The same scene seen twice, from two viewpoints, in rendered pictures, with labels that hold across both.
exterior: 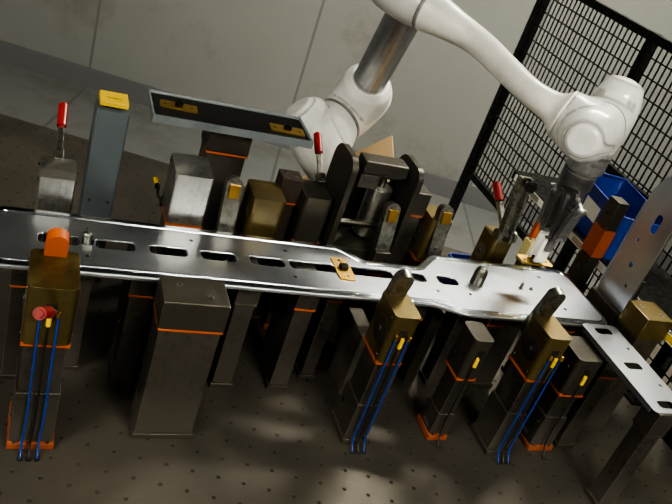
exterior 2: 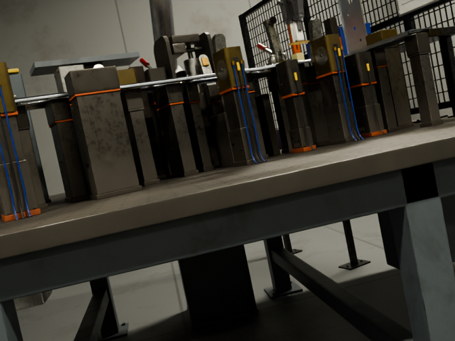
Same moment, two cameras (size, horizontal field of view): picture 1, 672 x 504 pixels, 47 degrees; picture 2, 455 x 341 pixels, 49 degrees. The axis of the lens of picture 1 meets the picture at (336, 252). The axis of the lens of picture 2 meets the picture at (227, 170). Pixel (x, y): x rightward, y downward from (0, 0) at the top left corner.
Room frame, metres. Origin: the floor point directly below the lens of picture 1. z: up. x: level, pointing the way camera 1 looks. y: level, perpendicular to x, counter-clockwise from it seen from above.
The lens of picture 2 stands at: (-0.20, -0.07, 0.77)
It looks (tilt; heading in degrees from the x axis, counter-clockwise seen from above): 3 degrees down; 359
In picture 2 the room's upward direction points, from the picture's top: 12 degrees counter-clockwise
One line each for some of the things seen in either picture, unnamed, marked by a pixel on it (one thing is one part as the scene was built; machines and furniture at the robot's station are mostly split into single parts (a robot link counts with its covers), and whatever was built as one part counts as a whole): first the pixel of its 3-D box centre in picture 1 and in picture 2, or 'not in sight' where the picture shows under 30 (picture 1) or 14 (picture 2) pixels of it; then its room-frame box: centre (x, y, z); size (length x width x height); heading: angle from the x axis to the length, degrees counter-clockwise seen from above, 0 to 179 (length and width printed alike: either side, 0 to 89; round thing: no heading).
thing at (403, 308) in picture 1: (375, 375); (240, 107); (1.29, -0.16, 0.87); 0.12 x 0.07 x 0.35; 26
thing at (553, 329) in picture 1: (520, 391); (337, 90); (1.42, -0.49, 0.87); 0.12 x 0.07 x 0.35; 26
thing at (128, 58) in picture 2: (231, 119); (85, 63); (1.63, 0.33, 1.16); 0.37 x 0.14 x 0.02; 116
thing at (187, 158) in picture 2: (288, 323); (175, 131); (1.40, 0.05, 0.84); 0.12 x 0.05 x 0.29; 26
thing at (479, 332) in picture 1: (456, 387); (297, 106); (1.39, -0.35, 0.84); 0.10 x 0.05 x 0.29; 26
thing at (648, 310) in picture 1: (615, 368); (389, 80); (1.65, -0.75, 0.88); 0.08 x 0.08 x 0.36; 26
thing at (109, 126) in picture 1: (97, 193); (24, 141); (1.52, 0.56, 0.92); 0.08 x 0.08 x 0.44; 26
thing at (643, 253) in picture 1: (642, 244); (351, 13); (1.75, -0.69, 1.17); 0.12 x 0.01 x 0.34; 26
